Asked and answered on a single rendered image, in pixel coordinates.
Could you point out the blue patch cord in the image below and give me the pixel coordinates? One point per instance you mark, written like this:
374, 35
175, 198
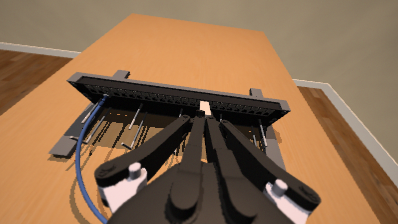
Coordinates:
78, 168

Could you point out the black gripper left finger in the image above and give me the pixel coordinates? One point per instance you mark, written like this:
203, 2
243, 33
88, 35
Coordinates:
120, 178

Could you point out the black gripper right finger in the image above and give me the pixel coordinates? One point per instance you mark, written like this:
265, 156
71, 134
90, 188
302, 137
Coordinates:
235, 155

